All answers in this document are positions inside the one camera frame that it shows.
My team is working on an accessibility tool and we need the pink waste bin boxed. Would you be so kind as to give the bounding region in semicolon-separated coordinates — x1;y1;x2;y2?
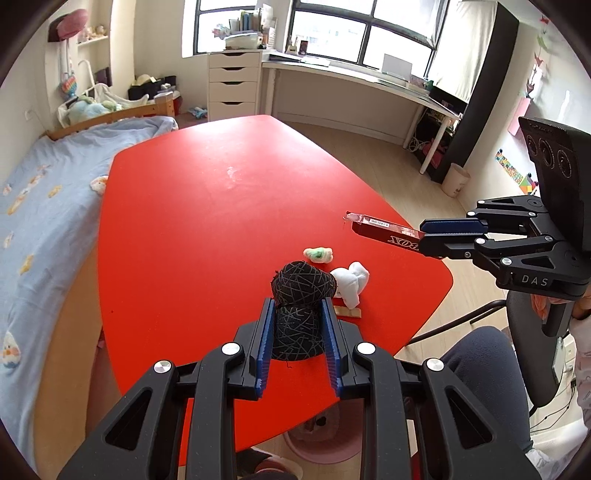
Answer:
284;399;366;464

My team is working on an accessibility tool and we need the wooden bed frame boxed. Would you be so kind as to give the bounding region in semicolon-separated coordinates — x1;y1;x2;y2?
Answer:
34;90;180;464

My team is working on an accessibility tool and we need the person's white patterned shirt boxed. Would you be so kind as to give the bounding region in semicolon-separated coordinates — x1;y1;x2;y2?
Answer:
525;418;588;480

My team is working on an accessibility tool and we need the white sock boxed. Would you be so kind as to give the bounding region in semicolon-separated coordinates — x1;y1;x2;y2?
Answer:
330;261;370;310

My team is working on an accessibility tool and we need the white board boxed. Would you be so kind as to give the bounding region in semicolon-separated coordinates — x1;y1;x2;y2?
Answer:
382;54;413;80

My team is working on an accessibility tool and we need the black framed window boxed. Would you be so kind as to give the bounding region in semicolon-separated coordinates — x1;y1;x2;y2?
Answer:
194;0;451;71

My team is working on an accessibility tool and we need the small white waste bin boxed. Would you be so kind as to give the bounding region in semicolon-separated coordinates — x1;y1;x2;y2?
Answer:
441;163;472;199

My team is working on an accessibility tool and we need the red table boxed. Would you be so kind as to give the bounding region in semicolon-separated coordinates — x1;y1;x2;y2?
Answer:
97;114;454;468

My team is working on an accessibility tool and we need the white desk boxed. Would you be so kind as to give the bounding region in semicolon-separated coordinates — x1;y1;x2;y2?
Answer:
261;50;462;175

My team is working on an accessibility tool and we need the pink hat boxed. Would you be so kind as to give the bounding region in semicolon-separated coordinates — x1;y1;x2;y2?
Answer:
48;8;89;43

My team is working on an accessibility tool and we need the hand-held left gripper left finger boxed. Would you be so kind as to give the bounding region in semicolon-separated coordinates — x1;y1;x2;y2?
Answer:
58;298;278;480

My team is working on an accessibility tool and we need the row of books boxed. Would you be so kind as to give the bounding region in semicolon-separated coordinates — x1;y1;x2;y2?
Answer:
238;4;278;47

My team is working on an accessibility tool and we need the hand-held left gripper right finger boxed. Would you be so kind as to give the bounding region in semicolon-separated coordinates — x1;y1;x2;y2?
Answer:
321;298;541;480

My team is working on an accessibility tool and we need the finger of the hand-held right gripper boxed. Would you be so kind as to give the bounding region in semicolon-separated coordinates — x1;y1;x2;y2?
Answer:
419;195;550;234
418;233;566;274

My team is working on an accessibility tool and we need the colourful sticker strip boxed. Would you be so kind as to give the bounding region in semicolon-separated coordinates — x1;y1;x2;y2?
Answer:
495;150;523;184

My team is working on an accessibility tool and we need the blue printed blanket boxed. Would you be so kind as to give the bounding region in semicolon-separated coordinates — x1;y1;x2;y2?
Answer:
0;115;179;446

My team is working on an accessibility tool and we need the black yarn ball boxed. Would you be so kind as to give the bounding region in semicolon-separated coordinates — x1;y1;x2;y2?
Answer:
270;261;338;361

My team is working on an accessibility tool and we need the pink paper sheet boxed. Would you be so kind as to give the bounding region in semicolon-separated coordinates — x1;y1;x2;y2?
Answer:
508;97;532;137

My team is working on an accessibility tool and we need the red cardboard box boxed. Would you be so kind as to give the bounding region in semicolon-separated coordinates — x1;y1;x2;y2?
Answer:
344;211;430;254

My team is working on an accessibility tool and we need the person's right leg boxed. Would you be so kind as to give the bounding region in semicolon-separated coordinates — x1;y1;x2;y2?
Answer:
438;325;534;457

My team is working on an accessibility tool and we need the pastel plush toy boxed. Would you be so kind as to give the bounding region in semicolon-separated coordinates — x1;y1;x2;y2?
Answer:
67;96;123;126

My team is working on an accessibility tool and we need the white drawer unit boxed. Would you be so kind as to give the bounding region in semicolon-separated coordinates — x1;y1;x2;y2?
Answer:
208;51;264;122

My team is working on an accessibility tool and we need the tall black cabinet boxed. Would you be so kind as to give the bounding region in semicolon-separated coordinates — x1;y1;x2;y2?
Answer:
433;4;520;185

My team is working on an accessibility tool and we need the white basin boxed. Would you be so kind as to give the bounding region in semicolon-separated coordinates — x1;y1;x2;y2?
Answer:
225;32;260;51

